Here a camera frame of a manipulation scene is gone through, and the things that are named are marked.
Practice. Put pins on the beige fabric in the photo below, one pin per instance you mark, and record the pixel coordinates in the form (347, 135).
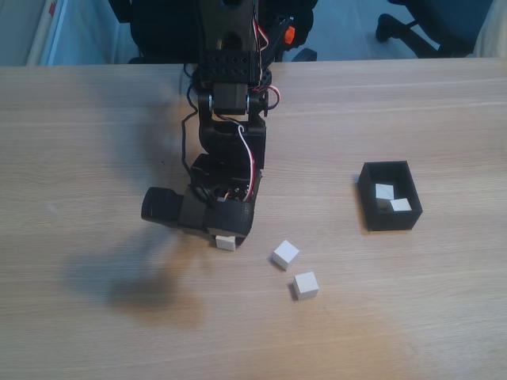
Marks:
(493, 35)

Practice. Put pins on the black open box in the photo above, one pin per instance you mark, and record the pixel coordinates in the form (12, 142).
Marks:
(370, 206)

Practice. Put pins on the orange clamp knob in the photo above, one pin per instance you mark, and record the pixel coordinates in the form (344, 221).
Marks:
(290, 35)

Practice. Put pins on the black oval camera box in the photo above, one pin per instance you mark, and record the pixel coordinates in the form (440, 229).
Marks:
(166, 206)

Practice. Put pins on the black office chair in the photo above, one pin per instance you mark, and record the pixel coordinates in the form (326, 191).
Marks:
(435, 23)
(158, 27)

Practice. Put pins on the white cube block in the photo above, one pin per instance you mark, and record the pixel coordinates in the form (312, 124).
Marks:
(400, 205)
(383, 191)
(226, 243)
(286, 253)
(306, 285)

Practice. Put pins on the white cabinet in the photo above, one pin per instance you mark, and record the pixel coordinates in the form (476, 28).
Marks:
(71, 31)

